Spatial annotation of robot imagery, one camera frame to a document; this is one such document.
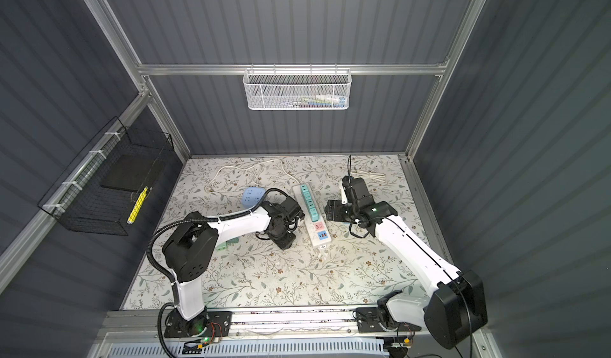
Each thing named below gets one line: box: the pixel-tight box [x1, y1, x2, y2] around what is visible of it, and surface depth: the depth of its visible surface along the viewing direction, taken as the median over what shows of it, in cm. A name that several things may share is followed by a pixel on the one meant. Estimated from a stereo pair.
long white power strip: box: [291, 182, 332, 247], surface depth 93 cm
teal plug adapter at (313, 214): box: [308, 206, 320, 223], surface depth 93 cm
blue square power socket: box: [241, 186, 266, 207], surface depth 104 cm
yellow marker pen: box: [126, 186, 149, 224], surface depth 70 cm
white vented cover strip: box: [105, 339, 390, 358], surface depth 71 cm
